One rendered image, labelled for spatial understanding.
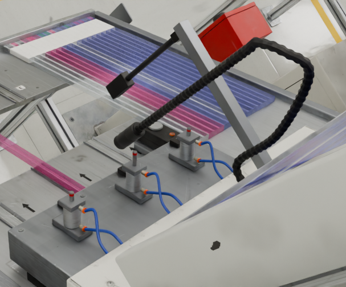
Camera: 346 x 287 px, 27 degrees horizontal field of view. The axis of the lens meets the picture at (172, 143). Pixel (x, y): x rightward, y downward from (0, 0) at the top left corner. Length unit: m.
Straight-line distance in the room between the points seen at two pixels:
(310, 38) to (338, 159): 2.89
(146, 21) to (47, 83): 1.42
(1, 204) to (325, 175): 0.68
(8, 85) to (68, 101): 1.05
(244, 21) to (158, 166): 0.88
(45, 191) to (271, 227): 0.62
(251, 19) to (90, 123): 0.77
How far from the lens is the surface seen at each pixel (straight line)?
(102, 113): 2.45
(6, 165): 2.23
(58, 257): 0.88
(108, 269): 0.83
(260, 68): 3.01
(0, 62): 1.46
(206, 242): 0.56
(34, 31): 1.55
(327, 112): 1.32
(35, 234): 0.91
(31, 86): 1.37
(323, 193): 0.46
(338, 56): 2.33
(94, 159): 1.15
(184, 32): 0.87
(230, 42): 1.83
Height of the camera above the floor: 1.95
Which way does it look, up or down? 49 degrees down
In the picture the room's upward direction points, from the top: 57 degrees clockwise
